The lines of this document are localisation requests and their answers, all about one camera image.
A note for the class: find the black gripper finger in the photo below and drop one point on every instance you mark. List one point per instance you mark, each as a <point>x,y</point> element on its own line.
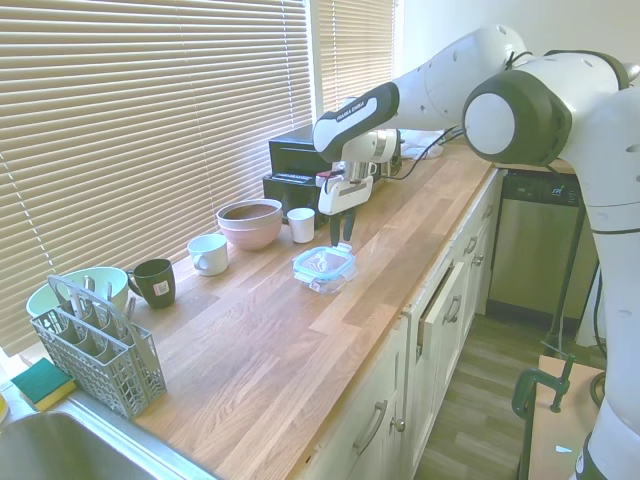
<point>334,231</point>
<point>349,226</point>

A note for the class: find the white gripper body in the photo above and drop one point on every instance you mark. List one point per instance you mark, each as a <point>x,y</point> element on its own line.
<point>345,195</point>

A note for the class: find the clear lid with teal rim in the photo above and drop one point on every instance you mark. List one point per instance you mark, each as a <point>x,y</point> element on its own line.
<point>322,262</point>

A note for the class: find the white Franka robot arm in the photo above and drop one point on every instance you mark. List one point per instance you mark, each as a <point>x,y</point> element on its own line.
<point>440,85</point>

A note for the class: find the square glass food container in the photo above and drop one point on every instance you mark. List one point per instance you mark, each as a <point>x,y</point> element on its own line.
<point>327,285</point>

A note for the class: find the tall white mug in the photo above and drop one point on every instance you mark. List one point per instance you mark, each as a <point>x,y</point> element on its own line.
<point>301,227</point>

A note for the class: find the black countertop appliance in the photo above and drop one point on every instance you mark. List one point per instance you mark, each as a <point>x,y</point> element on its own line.
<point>292,160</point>

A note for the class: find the white plastic bag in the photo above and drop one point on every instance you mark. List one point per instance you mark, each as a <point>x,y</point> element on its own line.
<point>410,150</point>

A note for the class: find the pink bowl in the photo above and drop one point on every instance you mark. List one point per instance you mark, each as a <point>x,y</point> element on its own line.
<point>250,240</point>

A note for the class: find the grey bowl with brown inside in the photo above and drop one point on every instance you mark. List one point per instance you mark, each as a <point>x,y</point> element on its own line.
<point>250,211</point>

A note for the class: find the wide white mug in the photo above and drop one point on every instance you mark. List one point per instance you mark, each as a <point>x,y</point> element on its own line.
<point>210,255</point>

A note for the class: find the metal cabinet knob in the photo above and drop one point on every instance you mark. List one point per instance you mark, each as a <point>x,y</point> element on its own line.
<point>398,424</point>
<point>478,260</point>

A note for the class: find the narrow beige window blind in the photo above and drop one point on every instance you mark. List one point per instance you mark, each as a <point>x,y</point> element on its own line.
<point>355,45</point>

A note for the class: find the white kitchen cabinet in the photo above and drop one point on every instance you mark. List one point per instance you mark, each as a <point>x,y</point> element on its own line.
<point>350,400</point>

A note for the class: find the stainless steel dishwasher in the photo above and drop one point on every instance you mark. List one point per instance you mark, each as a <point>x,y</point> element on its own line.
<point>530,250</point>

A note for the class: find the black mug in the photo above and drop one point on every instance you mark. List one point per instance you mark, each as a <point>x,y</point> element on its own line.
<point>150,277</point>

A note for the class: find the mint green bowl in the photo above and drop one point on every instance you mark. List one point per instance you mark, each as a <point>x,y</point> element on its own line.
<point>120,292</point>

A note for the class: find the wide beige window blind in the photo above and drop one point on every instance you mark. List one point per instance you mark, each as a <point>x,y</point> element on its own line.
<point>125,125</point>

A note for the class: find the green clamp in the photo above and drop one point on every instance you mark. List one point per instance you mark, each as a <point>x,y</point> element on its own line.
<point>530,385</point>

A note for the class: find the grey plastic cutlery basket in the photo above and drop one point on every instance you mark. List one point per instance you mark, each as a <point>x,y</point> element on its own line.
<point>115,380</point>

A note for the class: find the plywood robot table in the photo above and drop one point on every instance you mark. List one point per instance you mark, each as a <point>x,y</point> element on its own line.
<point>565,435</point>

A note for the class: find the green and yellow sponge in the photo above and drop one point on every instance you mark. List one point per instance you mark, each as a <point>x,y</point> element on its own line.
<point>37,382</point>

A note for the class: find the stainless steel sink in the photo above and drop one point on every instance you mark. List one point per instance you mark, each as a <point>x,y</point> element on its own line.
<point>60,450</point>

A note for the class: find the yellow round object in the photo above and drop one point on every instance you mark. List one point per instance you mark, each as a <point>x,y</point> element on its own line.
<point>3,410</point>

